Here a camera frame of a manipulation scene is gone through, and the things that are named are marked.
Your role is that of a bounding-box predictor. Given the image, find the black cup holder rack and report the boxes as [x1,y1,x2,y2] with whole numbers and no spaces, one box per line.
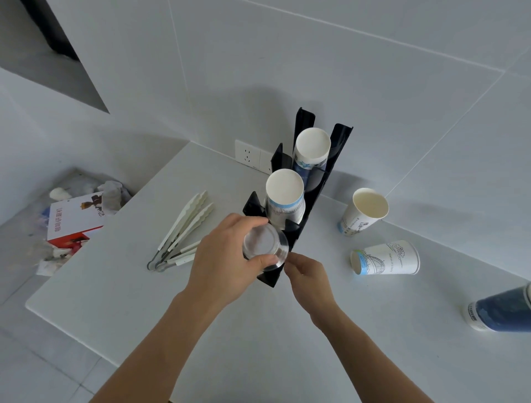
[242,107,354,288]

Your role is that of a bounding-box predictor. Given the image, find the stack of white paper cups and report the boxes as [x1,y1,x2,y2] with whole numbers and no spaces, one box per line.
[265,168,307,231]

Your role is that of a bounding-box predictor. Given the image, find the white sketch-print paper cup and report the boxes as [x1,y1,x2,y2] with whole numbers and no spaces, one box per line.
[338,187,390,237]
[350,239,421,276]

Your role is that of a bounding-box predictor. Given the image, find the person's right hand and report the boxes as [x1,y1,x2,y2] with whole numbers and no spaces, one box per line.
[283,252,343,333]

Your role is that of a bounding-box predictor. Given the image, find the stack of blue paper cups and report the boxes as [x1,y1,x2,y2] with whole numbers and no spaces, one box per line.
[292,127,332,194]

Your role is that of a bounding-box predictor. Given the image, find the white plastic tongs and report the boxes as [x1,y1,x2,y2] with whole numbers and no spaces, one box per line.
[159,240,204,273]
[147,190,215,271]

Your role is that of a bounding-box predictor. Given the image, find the red and white box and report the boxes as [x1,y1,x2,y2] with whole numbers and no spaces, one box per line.
[46,192,119,250]

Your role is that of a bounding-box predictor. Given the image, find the crumpled grey cloth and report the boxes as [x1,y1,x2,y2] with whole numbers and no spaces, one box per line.
[97,180,133,216]

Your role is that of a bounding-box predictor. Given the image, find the person's left hand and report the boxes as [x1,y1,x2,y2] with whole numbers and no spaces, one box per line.
[182,213,279,310]

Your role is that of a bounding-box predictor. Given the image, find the grey trash bin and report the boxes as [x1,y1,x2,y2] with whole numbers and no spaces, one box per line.
[0,166,136,277]

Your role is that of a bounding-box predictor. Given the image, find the clear round plastic lid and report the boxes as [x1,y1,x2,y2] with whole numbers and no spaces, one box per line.
[242,224,289,271]

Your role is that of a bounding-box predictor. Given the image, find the dark blue paper cup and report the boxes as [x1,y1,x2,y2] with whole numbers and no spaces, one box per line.
[462,282,531,333]

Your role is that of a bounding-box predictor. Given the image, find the person's left forearm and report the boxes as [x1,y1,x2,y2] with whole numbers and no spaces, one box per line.
[89,290,221,403]

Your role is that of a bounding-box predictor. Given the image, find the white wall socket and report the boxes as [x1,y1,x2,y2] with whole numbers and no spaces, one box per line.
[235,139,275,174]

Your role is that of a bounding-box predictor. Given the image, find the person's right forearm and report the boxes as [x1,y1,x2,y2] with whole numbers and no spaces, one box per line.
[319,309,436,403]

